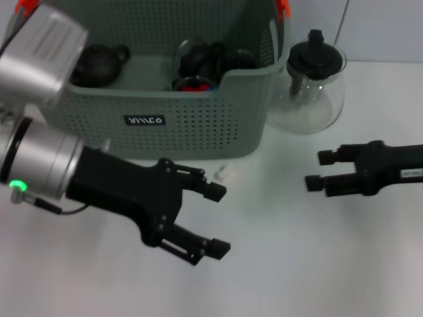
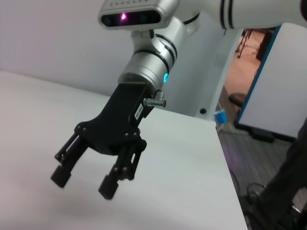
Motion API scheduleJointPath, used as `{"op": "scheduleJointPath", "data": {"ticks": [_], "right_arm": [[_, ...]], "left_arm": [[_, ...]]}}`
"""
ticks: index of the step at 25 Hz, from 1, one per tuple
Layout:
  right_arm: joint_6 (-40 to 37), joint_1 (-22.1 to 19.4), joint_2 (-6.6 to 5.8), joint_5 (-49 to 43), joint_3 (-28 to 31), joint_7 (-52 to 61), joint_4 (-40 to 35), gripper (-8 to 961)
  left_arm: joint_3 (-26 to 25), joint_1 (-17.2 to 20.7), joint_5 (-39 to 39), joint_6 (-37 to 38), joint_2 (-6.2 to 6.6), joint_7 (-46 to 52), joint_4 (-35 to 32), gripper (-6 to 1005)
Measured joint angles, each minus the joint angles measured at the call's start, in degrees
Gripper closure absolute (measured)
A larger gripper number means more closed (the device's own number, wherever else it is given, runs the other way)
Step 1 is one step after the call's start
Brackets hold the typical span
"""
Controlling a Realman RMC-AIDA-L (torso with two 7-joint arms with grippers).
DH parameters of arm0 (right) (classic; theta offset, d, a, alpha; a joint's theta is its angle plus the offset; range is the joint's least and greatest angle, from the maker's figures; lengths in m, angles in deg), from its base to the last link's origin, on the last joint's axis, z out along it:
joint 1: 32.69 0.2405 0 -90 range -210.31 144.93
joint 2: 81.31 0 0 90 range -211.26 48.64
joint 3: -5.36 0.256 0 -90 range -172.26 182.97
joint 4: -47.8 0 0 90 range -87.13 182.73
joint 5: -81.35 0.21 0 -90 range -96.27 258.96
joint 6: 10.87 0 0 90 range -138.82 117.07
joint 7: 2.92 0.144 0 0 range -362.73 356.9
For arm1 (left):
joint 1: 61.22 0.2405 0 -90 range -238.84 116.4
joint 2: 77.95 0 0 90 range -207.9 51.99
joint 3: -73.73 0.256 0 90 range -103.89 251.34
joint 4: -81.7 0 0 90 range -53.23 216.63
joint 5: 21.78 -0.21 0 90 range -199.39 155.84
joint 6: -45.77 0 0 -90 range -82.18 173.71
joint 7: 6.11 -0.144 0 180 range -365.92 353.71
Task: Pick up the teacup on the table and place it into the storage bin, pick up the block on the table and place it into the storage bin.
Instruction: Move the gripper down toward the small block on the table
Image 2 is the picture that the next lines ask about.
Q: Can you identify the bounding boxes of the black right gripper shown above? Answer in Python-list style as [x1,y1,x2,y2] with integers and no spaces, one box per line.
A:
[50,82,154,200]

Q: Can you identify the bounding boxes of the small blue box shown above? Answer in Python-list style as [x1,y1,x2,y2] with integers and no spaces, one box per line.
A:
[213,108,227,126]

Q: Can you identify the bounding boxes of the white support column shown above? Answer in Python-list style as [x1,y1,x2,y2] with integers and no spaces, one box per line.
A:
[194,28,245,123]

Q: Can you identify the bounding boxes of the black round stool base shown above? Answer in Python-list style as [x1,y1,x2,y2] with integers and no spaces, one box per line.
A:
[229,92,248,107]

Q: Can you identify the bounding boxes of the black power strip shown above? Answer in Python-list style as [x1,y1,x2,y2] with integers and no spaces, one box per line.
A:
[248,126,276,144]

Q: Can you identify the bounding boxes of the person leg black trousers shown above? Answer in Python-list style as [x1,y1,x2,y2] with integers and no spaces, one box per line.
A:
[258,112,307,230]

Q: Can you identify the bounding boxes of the black tripod stand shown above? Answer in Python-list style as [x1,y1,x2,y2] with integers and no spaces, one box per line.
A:
[236,28,253,59]

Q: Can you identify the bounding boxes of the white partition blue edge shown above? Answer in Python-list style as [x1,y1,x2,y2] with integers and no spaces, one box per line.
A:
[236,23,307,139]

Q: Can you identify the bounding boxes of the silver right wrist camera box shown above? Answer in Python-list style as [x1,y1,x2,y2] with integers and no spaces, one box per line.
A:
[97,0,180,32]

